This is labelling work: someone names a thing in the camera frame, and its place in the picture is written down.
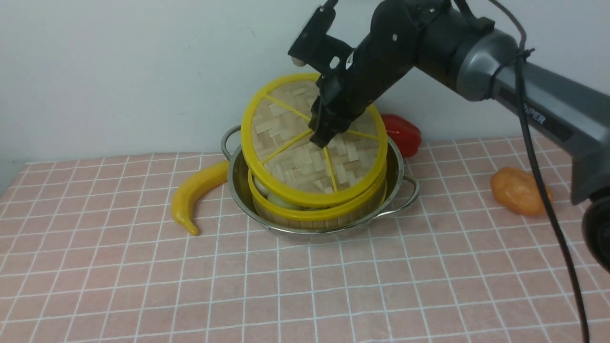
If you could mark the yellow bamboo steamer basket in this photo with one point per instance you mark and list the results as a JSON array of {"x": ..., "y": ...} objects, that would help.
[{"x": 320, "y": 219}]

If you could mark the pink grid tablecloth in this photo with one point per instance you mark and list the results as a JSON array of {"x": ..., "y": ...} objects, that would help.
[{"x": 89, "y": 254}]

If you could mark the red bell pepper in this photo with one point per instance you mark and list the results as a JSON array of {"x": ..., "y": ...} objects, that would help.
[{"x": 405, "y": 135}]

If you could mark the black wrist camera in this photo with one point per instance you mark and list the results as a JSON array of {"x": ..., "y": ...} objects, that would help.
[{"x": 314, "y": 47}]

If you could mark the stainless steel pot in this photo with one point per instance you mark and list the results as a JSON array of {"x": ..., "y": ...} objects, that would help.
[{"x": 402, "y": 190}]

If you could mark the orange potato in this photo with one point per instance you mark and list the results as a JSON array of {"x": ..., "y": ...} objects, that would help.
[{"x": 516, "y": 190}]

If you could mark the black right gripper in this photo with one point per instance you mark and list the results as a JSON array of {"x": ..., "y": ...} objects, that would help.
[{"x": 346, "y": 94}]

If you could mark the yellow banana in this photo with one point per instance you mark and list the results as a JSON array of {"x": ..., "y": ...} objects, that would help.
[{"x": 192, "y": 190}]

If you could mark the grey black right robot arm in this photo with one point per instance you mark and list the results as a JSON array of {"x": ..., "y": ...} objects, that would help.
[{"x": 443, "y": 39}]

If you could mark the yellow woven steamer lid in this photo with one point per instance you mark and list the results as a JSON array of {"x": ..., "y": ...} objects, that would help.
[{"x": 275, "y": 139}]

